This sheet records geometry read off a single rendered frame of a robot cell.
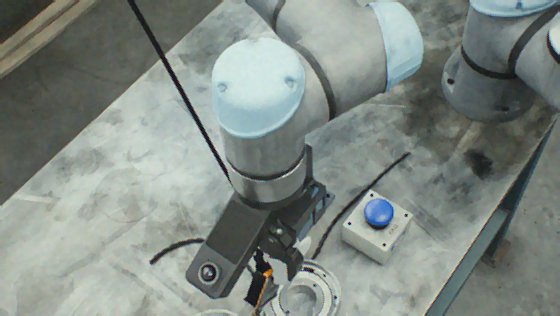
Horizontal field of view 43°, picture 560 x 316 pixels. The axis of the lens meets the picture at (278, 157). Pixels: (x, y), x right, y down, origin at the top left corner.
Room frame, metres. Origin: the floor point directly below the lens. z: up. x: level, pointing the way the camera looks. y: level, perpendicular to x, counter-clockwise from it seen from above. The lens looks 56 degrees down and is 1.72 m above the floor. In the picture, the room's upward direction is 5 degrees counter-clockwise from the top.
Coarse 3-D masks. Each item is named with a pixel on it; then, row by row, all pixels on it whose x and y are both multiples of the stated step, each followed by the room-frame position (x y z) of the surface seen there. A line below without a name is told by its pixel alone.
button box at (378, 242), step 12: (372, 192) 0.52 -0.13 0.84; (360, 204) 0.50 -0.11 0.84; (360, 216) 0.48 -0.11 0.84; (396, 216) 0.48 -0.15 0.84; (408, 216) 0.48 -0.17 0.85; (348, 228) 0.47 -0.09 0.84; (360, 228) 0.46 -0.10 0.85; (372, 228) 0.46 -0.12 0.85; (384, 228) 0.46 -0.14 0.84; (396, 228) 0.46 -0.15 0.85; (408, 228) 0.47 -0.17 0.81; (348, 240) 0.47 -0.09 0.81; (360, 240) 0.45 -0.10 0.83; (372, 240) 0.45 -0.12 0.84; (384, 240) 0.44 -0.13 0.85; (396, 240) 0.45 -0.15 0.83; (372, 252) 0.44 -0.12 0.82; (384, 252) 0.43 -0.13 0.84; (384, 264) 0.43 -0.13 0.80
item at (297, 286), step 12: (312, 264) 0.42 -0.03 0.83; (324, 276) 0.41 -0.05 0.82; (288, 288) 0.39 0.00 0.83; (300, 288) 0.40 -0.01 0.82; (312, 288) 0.39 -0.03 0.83; (336, 288) 0.39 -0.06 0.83; (288, 300) 0.39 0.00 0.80; (336, 300) 0.37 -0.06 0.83; (264, 312) 0.36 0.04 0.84; (288, 312) 0.36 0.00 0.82; (312, 312) 0.36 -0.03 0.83; (336, 312) 0.35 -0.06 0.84
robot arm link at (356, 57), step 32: (288, 0) 0.48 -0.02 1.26; (320, 0) 0.47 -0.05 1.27; (352, 0) 0.47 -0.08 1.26; (384, 0) 0.47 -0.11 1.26; (288, 32) 0.46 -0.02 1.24; (320, 32) 0.44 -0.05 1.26; (352, 32) 0.43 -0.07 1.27; (384, 32) 0.43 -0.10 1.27; (416, 32) 0.43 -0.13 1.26; (320, 64) 0.40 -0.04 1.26; (352, 64) 0.40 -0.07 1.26; (384, 64) 0.40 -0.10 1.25; (416, 64) 0.42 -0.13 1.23; (352, 96) 0.38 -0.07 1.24
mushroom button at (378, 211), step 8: (376, 200) 0.49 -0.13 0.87; (384, 200) 0.49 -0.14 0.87; (368, 208) 0.48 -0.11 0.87; (376, 208) 0.48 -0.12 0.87; (384, 208) 0.48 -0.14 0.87; (392, 208) 0.48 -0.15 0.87; (368, 216) 0.47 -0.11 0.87; (376, 216) 0.47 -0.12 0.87; (384, 216) 0.46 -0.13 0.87; (392, 216) 0.47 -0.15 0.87; (376, 224) 0.46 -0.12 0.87; (384, 224) 0.46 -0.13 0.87
